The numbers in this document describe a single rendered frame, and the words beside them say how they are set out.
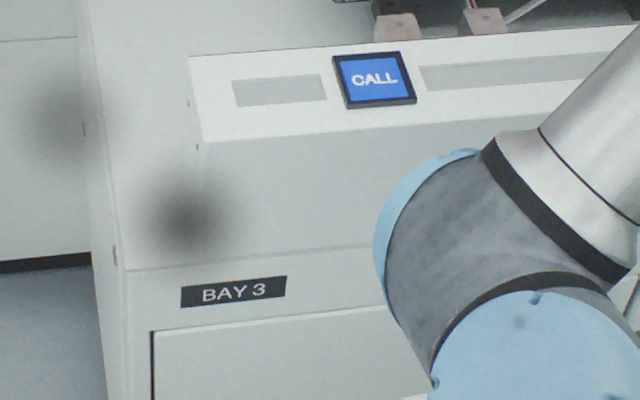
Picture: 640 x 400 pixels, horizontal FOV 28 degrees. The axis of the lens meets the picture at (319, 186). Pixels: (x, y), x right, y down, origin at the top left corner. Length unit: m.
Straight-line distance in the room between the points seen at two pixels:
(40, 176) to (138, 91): 0.71
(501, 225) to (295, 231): 0.32
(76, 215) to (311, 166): 0.99
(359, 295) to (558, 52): 0.27
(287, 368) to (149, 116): 0.26
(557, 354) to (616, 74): 0.18
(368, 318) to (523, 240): 0.43
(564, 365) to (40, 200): 1.33
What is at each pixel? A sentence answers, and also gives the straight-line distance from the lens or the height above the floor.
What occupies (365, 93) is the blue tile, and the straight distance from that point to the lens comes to 0.98.
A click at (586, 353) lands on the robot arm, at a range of 0.66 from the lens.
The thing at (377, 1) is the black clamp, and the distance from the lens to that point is 1.16.
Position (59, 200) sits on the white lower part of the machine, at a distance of 1.91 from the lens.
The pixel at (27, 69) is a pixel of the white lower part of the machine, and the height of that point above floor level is 0.47.
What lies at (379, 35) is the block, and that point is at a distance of 1.14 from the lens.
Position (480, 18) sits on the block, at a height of 0.91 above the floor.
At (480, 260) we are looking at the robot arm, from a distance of 0.74.
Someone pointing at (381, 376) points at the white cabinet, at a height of 0.62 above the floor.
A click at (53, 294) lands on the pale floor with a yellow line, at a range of 2.06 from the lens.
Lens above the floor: 1.63
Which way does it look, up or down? 47 degrees down
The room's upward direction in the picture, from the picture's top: 8 degrees clockwise
